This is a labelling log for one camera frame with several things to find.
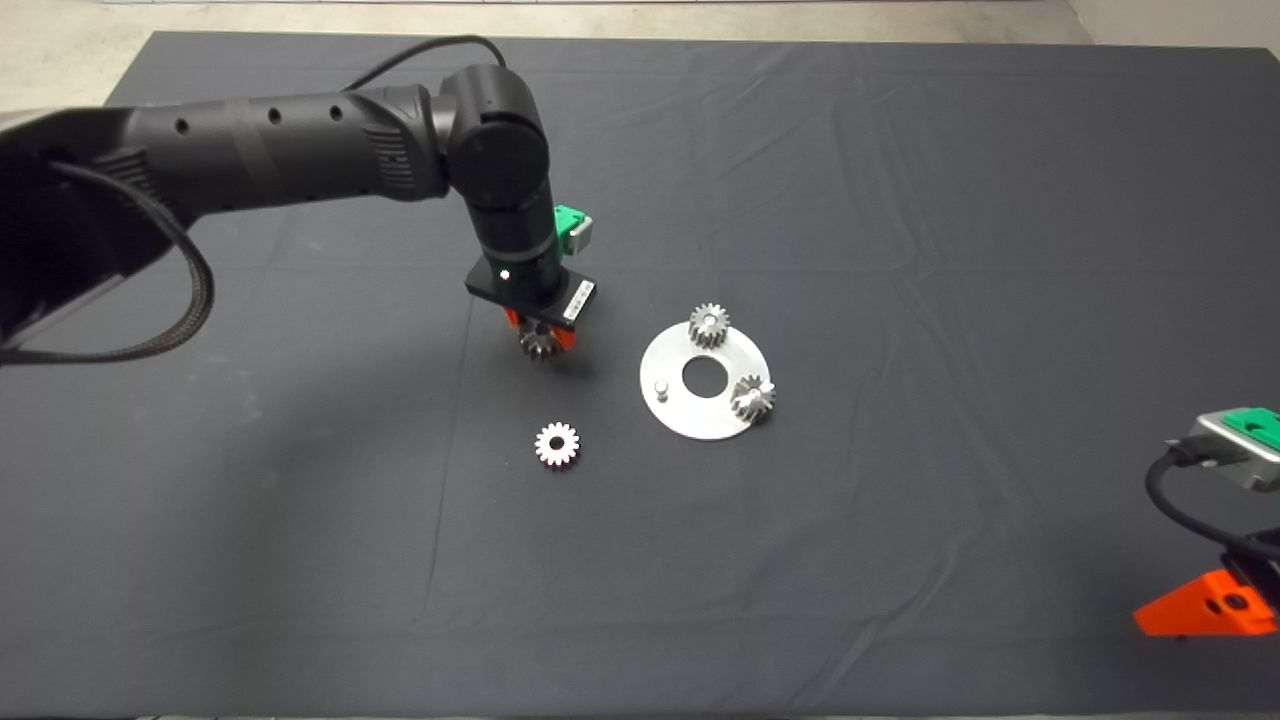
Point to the dark grey table cloth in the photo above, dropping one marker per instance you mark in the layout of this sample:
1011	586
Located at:
900	200

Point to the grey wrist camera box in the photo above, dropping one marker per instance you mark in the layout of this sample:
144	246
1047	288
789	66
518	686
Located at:
582	235
1225	452

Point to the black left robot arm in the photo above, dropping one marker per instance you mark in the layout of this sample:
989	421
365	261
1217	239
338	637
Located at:
300	150

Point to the large steel gear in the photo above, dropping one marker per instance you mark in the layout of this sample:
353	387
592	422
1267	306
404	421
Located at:
540	345

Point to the green left camera mount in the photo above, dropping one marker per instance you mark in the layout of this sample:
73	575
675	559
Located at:
567	220

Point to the small steel gear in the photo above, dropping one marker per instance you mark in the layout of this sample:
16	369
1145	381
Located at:
752	400
708	338
546	451

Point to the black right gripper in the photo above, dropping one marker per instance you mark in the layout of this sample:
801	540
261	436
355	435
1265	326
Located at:
1264	580

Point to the green right camera mount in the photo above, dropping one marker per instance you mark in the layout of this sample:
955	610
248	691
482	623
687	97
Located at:
1258	425

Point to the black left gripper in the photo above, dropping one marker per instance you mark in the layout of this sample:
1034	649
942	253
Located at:
580	299

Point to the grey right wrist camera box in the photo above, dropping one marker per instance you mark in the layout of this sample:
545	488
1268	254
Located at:
1225	452

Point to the round metal plate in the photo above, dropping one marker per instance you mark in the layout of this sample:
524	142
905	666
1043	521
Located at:
700	420

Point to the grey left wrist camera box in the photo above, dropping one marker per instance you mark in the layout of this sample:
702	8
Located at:
582	235

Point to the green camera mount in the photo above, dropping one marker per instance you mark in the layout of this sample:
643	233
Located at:
1258	425
567	220

